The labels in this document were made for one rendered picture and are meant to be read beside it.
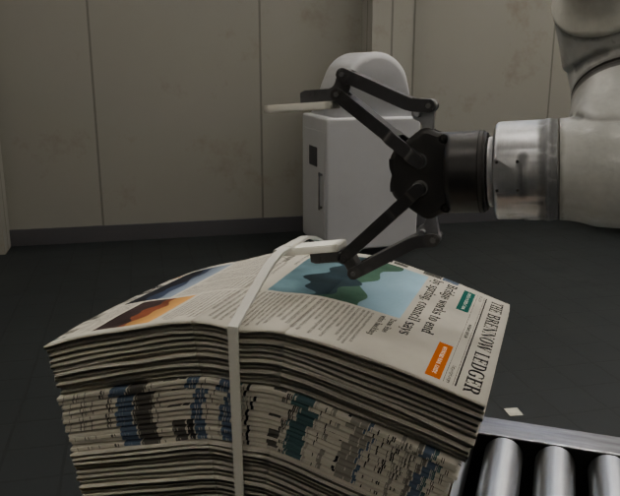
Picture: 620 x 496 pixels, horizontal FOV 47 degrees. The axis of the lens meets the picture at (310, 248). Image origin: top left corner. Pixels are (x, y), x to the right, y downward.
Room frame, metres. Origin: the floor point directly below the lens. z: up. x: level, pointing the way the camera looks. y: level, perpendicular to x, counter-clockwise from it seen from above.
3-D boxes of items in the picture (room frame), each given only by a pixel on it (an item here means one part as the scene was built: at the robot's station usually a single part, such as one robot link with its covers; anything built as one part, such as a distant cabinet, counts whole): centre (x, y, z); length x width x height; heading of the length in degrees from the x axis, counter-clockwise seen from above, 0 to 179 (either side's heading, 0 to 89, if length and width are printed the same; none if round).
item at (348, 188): (5.01, -0.34, 0.68); 0.69 x 0.63 x 1.36; 103
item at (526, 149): (0.64, -0.19, 1.19); 0.09 x 0.06 x 0.09; 161
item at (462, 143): (0.66, -0.12, 1.18); 0.09 x 0.07 x 0.08; 71
